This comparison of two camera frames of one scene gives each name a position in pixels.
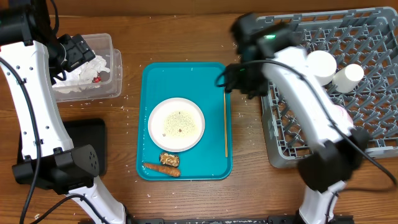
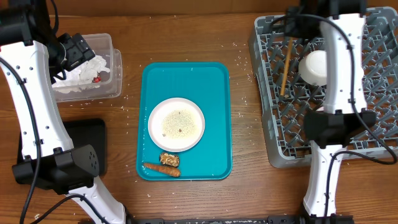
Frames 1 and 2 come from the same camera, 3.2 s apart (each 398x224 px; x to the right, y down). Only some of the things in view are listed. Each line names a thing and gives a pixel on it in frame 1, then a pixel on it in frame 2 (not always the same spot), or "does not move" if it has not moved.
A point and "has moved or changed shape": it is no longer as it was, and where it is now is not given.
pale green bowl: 323,65 does not move
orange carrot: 169,171 does not move
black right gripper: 260,89 -> 290,28
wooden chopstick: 226,126 has moved or changed shape
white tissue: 81,76 does not move
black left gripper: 80,51 does not move
